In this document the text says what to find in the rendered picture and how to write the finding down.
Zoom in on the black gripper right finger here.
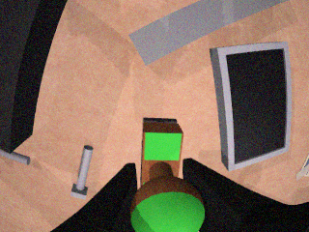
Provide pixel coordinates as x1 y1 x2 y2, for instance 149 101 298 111
182 158 309 232

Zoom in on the cream paper card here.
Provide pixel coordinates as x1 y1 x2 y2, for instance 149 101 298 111
296 152 309 181

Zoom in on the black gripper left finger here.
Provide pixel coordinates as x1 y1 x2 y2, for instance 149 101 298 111
50 162 138 232

